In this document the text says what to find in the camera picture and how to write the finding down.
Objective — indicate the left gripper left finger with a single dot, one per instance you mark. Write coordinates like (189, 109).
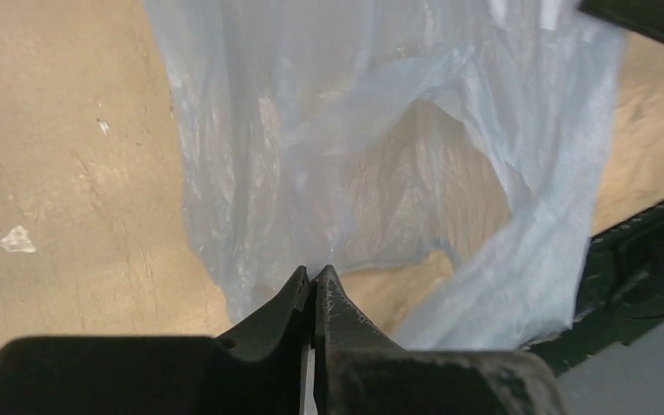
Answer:
(253, 368)

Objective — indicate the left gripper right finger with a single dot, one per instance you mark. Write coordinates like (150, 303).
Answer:
(360, 370)

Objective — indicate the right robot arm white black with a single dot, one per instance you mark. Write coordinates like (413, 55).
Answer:
(644, 17)

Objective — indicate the blue plastic trash bag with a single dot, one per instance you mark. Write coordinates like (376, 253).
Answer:
(372, 134)

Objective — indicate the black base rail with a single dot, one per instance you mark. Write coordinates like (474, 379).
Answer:
(621, 293)

